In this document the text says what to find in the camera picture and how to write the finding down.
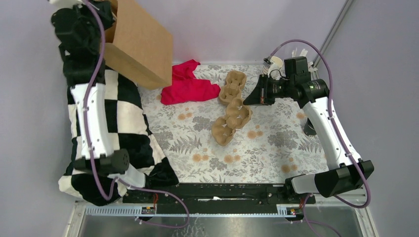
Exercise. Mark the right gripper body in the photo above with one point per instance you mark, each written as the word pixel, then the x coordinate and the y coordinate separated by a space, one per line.
pixel 281 88

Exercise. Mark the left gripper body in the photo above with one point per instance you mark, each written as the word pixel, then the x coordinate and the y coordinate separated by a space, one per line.
pixel 94 41

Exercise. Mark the single cardboard cup carrier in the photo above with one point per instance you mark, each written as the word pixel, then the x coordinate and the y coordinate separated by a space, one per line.
pixel 237 115

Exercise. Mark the black paper coffee cup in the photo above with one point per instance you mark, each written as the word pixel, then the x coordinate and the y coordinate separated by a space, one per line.
pixel 309 129

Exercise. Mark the brown paper bag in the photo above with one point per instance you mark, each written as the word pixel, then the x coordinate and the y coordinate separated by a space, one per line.
pixel 138 46

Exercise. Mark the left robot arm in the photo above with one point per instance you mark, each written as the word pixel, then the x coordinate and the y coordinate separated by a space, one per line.
pixel 87 87

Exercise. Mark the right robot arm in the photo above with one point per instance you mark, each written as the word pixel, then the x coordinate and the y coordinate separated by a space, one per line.
pixel 346 169

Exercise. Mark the stack of paper cups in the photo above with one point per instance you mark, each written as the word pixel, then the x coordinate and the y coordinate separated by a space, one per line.
pixel 275 69

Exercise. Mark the floral table mat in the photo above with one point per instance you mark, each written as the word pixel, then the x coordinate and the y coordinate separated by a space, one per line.
pixel 270 148

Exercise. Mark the red cloth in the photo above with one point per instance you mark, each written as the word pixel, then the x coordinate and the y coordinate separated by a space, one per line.
pixel 186 87

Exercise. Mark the black white checkered pillow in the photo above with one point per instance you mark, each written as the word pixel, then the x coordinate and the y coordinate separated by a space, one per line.
pixel 128 128

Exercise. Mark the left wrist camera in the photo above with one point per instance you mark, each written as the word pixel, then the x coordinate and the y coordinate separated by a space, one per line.
pixel 59 4

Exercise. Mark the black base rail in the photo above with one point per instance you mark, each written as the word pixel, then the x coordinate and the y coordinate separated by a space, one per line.
pixel 216 200

